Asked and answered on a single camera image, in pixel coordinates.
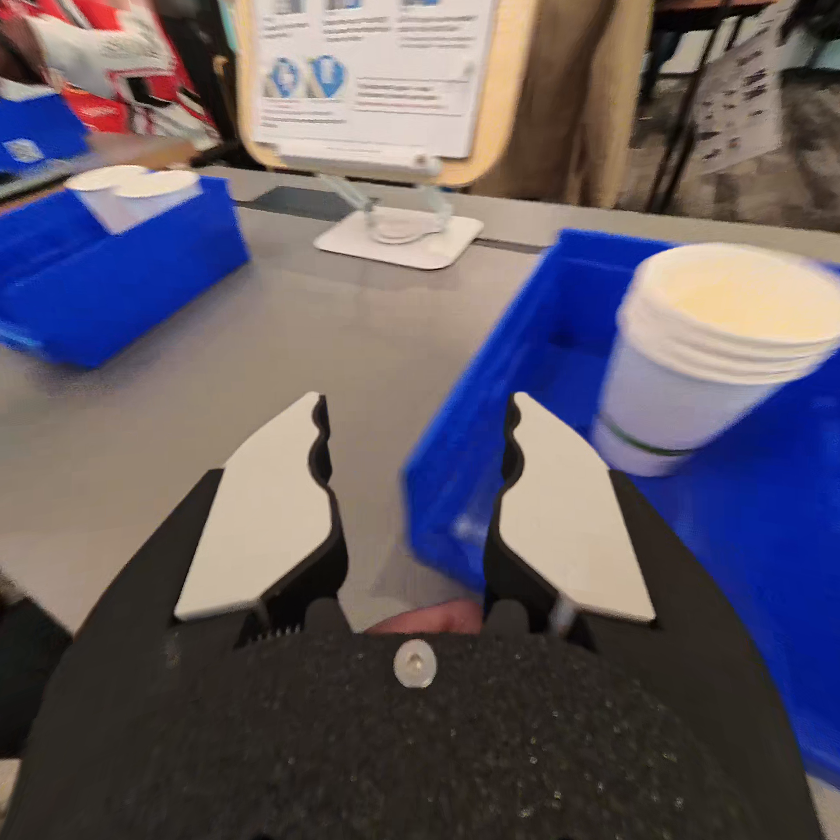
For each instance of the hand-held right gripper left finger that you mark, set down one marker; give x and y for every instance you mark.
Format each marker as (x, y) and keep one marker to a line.
(262, 525)

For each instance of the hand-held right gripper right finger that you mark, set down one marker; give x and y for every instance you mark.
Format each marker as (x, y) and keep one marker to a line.
(571, 525)

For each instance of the set of white paper cups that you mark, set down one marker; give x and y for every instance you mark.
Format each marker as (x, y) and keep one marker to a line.
(669, 407)

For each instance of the blue plastic bin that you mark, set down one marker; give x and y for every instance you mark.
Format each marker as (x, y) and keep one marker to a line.
(46, 124)
(754, 558)
(131, 295)

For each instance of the person's right hand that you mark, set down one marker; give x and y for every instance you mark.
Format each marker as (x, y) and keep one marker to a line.
(430, 620)

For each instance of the grey table with wooden edge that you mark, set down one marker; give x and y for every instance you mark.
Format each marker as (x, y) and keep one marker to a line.
(131, 151)

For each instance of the tan cardboard box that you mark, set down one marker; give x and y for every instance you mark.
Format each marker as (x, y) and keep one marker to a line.
(577, 98)

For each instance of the wooden document board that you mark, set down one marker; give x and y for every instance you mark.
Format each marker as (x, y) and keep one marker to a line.
(505, 98)

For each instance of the printed poster sign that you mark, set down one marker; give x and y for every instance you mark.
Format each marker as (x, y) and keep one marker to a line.
(741, 98)

